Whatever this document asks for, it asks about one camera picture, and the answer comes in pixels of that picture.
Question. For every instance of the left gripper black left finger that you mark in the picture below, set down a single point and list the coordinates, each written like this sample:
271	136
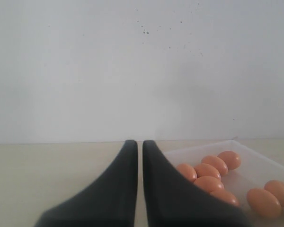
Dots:
110	201

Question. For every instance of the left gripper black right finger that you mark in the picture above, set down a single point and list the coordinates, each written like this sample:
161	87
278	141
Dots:
173	201

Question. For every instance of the brown egg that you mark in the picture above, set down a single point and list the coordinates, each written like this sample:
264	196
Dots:
187	171
264	203
204	169
226	197
276	187
217	163
209	184
231	159

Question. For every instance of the clear plastic tray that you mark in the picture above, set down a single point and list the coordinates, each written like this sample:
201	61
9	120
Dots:
254	172

